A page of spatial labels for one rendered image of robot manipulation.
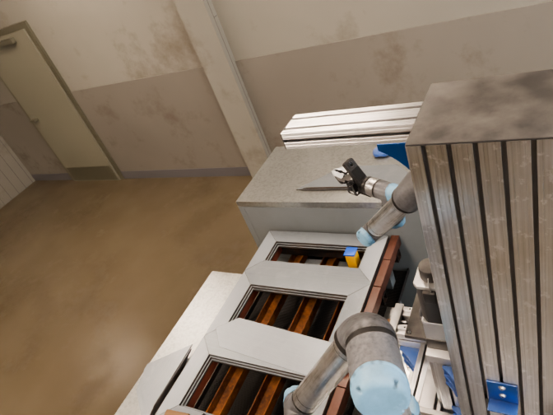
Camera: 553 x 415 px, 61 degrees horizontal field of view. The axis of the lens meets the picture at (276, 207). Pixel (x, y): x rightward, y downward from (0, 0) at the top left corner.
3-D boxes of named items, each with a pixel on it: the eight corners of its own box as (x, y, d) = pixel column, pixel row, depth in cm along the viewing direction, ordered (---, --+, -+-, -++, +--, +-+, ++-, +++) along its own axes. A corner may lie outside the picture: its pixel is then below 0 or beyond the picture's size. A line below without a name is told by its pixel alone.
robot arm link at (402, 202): (426, 207, 133) (369, 254, 178) (450, 185, 136) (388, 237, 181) (397, 178, 135) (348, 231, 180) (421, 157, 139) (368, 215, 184)
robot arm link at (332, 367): (355, 283, 108) (272, 394, 135) (361, 320, 100) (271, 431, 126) (397, 297, 111) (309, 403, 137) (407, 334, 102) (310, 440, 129)
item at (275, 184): (238, 207, 286) (235, 201, 283) (277, 151, 325) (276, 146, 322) (462, 209, 217) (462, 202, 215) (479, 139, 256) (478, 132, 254)
